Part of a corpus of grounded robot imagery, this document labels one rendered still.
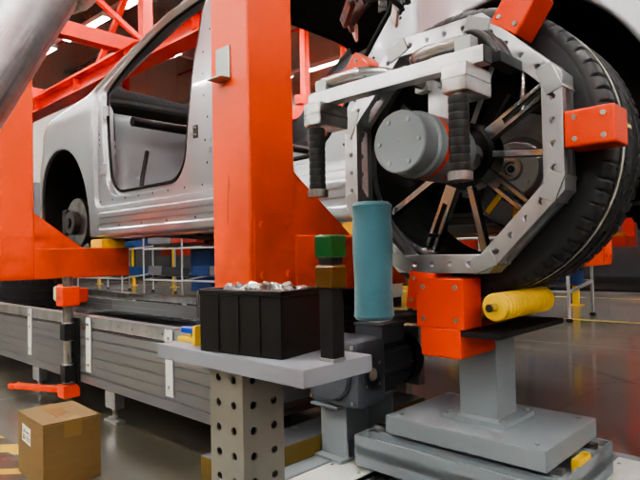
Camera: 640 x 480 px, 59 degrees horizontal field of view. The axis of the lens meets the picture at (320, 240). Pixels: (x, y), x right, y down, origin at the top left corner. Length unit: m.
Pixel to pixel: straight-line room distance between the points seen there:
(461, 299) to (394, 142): 0.36
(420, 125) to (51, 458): 1.31
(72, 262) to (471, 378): 2.39
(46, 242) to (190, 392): 1.63
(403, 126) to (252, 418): 0.63
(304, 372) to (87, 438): 1.03
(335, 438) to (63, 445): 0.75
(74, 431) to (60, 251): 1.63
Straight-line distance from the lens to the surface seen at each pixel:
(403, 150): 1.15
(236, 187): 1.49
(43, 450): 1.78
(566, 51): 1.29
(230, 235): 1.51
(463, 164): 0.99
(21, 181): 3.23
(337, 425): 1.58
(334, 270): 0.92
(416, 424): 1.42
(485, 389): 1.42
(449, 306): 1.24
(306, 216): 1.60
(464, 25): 1.31
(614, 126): 1.13
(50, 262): 3.26
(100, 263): 3.36
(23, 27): 0.75
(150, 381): 2.07
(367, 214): 1.22
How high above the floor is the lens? 0.63
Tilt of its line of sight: 1 degrees up
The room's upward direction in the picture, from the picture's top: 1 degrees counter-clockwise
